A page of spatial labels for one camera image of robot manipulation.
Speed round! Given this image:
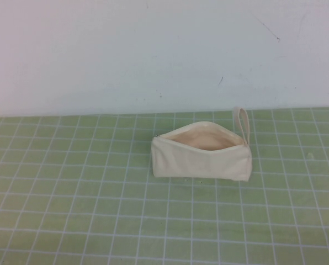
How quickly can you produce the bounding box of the cream fabric pencil case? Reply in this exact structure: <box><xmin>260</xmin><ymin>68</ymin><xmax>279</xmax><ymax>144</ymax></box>
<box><xmin>150</xmin><ymin>106</ymin><xmax>253</xmax><ymax>183</ymax></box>

